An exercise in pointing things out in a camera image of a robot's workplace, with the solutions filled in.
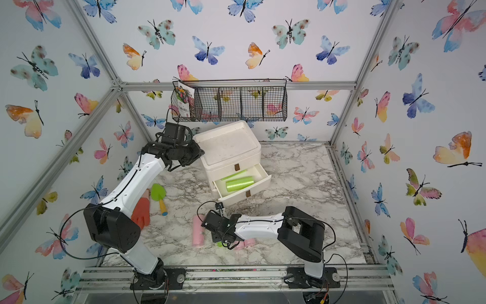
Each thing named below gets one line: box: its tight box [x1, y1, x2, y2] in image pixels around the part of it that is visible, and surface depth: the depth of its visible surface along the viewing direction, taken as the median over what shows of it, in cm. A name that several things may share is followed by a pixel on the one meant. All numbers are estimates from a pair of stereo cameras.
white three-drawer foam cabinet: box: [193, 121, 272, 207], surface depth 88 cm
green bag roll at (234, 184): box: [225, 176, 255, 192], surface depth 90 cm
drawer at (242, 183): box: [212, 163, 272, 201], surface depth 89 cm
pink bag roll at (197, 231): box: [191, 214, 206, 248], surface depth 84 cm
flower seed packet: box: [174, 81, 195, 118], surface depth 91 cm
